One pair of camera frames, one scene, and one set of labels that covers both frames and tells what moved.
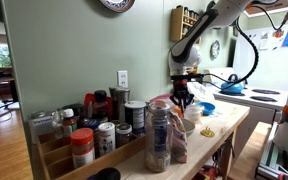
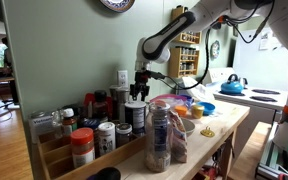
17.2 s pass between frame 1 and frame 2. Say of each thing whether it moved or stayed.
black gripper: moved
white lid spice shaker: stayed
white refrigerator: stayed
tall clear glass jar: stayed
